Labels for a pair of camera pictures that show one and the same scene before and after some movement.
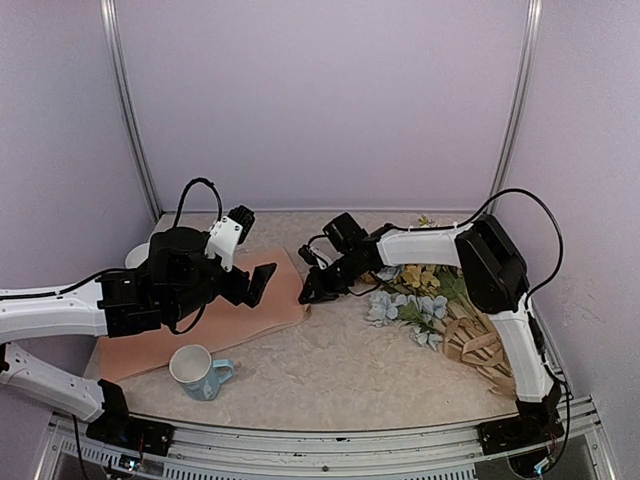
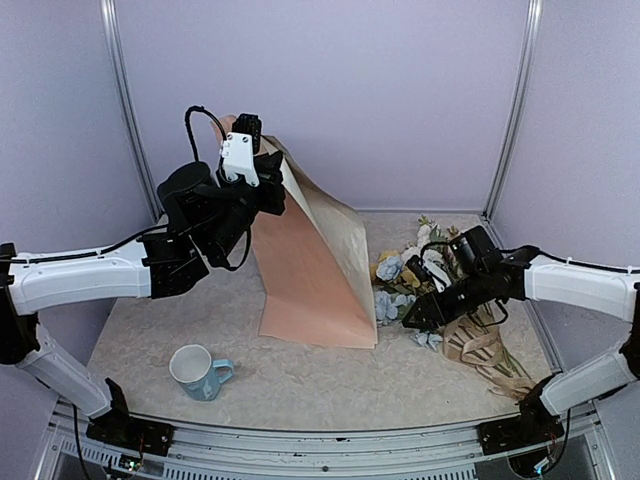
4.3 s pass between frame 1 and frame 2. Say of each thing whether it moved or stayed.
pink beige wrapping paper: moved
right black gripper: moved
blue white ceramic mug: stayed
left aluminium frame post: stayed
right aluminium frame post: stayed
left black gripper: moved
